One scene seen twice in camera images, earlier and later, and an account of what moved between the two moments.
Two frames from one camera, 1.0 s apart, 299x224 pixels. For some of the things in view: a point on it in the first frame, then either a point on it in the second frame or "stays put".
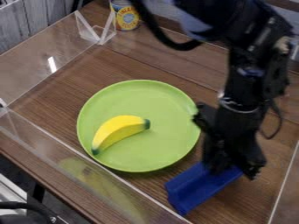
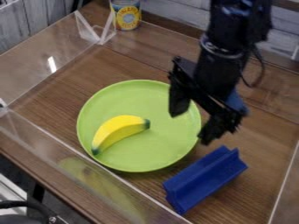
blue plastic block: [189, 188] stays put
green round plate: [147, 150] stays put
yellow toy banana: [116, 128] stays put
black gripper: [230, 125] → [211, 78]
